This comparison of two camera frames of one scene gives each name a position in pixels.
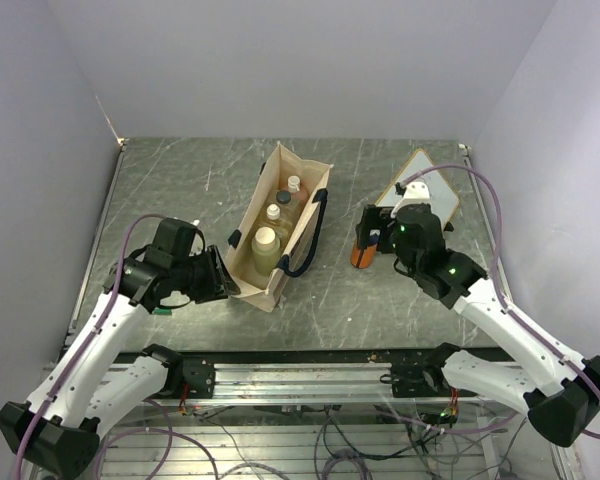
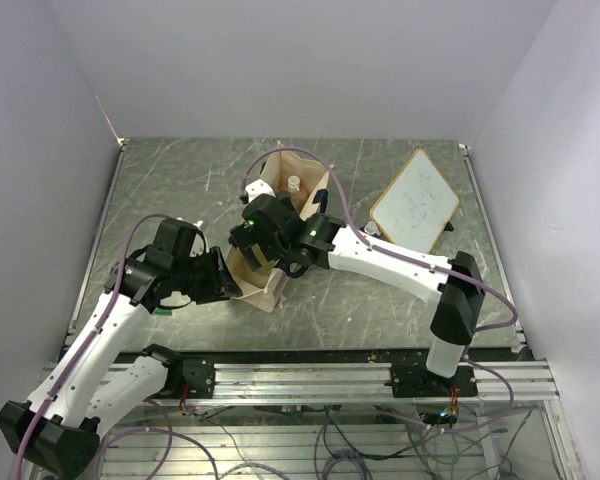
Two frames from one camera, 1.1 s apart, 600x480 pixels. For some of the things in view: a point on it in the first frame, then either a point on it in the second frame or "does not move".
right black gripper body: x=388 y=239 → x=246 y=237
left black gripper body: x=203 y=276 does not move
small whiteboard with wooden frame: x=441 y=196 does not move
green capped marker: x=162 y=311 does not move
